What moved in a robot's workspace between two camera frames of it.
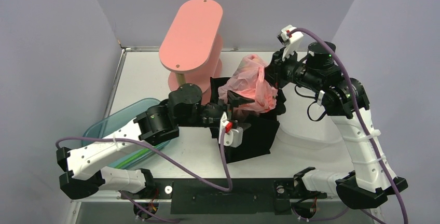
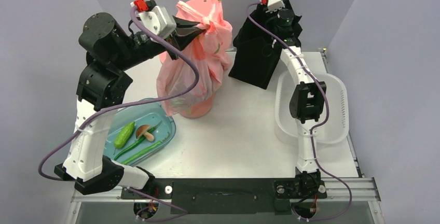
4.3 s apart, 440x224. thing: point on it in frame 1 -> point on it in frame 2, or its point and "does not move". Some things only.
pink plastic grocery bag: x=248 y=82 -> x=211 y=51
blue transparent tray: x=117 y=117 does not move
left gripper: x=234 y=100 -> x=181 y=41
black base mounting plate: x=228 y=196 does not move
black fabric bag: x=258 y=138 -> x=259 y=43
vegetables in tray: x=137 y=156 does not move
